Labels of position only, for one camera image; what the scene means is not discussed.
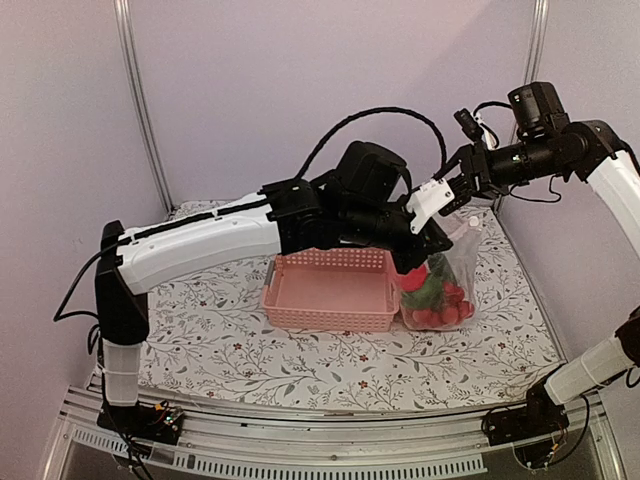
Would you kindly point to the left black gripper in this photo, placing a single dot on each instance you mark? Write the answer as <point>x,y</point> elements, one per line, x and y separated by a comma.
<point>436,240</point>

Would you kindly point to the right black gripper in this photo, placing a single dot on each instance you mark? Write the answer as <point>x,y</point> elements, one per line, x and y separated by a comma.
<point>475,162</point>

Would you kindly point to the orange red pepper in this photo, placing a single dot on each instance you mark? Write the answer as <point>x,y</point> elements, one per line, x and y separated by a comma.
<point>413,280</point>

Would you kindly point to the green avocado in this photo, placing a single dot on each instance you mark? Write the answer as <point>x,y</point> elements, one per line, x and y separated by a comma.
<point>440,283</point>

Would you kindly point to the clear zip top bag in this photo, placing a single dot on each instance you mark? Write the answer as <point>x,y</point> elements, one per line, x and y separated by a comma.
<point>465,231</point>

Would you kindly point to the red lychee bunch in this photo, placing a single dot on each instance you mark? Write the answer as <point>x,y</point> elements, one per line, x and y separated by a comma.
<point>445,308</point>

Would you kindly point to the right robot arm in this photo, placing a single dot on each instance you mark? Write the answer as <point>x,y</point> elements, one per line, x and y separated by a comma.
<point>598,157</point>

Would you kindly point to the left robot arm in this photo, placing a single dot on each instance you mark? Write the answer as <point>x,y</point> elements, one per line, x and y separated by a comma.
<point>282,218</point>

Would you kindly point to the pink plastic basket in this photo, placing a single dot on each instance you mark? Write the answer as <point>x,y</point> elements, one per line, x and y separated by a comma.
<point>332,290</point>

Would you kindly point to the floral tablecloth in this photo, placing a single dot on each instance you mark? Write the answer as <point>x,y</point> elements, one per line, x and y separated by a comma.
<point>210,337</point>

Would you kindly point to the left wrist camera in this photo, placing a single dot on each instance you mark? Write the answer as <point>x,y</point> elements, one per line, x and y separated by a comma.
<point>375,180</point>

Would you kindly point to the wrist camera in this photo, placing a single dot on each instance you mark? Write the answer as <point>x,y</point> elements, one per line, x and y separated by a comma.
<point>537,110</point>
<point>375,180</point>

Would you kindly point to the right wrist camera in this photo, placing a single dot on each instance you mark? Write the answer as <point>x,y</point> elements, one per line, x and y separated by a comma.
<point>537,110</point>

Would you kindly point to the right aluminium frame post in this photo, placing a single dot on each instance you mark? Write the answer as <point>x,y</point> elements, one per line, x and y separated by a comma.
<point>539,23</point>

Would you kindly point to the aluminium frame post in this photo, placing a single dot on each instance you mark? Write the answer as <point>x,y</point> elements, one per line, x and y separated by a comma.
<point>122,9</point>
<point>539,23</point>

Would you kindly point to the aluminium front rail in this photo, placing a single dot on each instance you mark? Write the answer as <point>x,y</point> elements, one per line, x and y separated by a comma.
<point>229,440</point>

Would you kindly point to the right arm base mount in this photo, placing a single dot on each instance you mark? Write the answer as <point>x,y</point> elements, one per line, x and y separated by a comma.
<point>508,425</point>

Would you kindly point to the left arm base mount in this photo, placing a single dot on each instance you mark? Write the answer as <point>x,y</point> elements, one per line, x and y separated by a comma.
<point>160,423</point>

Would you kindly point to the left aluminium frame post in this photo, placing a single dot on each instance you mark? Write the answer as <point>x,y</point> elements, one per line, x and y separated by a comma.
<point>122,9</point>

